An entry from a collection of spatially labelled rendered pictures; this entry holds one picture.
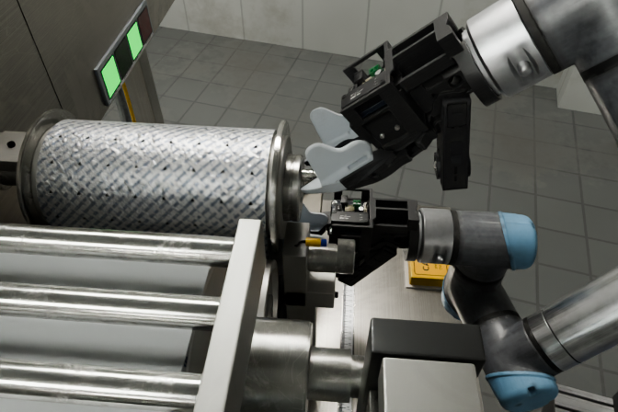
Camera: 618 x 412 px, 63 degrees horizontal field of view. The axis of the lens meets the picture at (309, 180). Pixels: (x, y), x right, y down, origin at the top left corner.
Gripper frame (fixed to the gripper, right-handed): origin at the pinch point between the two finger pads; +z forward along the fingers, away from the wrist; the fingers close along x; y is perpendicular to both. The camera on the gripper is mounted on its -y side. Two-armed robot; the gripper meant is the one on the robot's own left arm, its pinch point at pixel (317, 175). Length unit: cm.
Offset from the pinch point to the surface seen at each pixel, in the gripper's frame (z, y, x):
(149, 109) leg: 74, -4, -77
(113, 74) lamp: 33.5, 16.4, -30.9
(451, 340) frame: -16.6, 8.1, 27.8
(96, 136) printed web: 15.2, 18.0, 0.3
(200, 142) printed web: 6.7, 11.0, 0.3
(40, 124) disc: 19.6, 22.4, -0.6
